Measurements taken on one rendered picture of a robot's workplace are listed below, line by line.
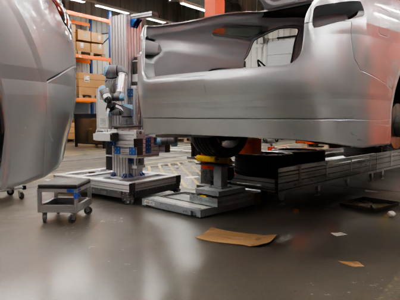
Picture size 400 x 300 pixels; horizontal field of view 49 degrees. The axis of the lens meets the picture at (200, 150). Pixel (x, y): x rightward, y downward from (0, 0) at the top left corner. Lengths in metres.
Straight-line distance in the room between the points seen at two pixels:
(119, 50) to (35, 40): 3.88
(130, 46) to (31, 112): 3.92
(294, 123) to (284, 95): 0.17
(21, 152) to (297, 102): 1.70
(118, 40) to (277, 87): 2.87
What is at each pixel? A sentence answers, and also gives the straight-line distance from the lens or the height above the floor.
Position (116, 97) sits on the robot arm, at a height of 1.09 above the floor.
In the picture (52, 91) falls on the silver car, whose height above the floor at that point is 0.99.
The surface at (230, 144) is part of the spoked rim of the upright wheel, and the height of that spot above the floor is 0.64.
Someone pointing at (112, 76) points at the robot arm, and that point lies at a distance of 4.69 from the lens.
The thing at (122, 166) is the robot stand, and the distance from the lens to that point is 5.09.
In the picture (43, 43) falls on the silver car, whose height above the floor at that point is 1.12.
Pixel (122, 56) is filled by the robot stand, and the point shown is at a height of 1.58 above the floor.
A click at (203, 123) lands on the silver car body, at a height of 0.87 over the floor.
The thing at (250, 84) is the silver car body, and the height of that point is 1.11.
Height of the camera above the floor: 0.93
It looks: 5 degrees down
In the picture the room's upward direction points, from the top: straight up
